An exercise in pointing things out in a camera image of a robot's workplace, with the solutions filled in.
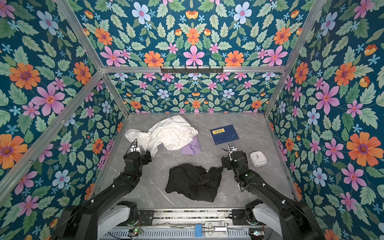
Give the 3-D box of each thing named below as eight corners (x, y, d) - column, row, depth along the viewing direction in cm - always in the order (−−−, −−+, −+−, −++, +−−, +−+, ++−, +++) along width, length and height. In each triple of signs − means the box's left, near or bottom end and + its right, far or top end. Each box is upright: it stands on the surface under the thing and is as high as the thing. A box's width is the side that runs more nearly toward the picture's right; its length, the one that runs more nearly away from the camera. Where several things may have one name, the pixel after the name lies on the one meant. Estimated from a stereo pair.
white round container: (251, 168, 93) (253, 165, 89) (248, 153, 100) (250, 149, 96) (266, 168, 93) (268, 164, 89) (262, 153, 100) (264, 149, 96)
